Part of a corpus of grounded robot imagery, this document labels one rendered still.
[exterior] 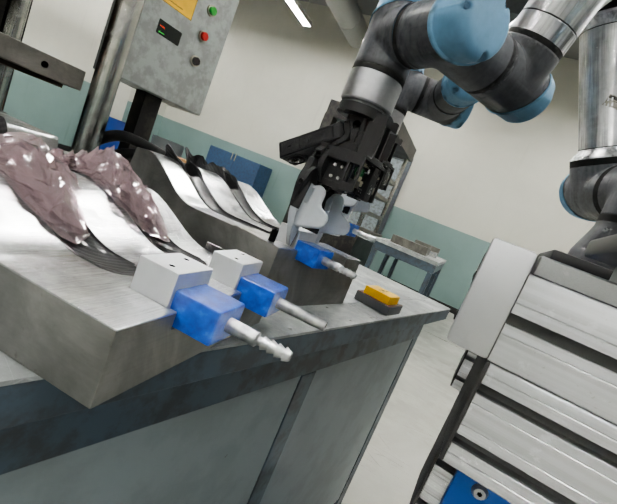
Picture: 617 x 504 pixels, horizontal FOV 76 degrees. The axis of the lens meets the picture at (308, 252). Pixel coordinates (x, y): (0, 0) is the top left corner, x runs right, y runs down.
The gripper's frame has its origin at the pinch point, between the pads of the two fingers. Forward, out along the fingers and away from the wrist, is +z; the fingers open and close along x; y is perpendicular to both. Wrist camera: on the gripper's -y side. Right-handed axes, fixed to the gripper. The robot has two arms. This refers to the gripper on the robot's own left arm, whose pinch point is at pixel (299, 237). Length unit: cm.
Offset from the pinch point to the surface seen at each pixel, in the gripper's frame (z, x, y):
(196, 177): -1.4, 1.0, -26.9
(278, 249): 1.7, -6.8, 2.1
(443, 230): -31, 630, -152
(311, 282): 6.3, 4.7, 2.2
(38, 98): 19, 244, -739
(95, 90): -10, 2, -73
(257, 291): 4.2, -18.1, 9.7
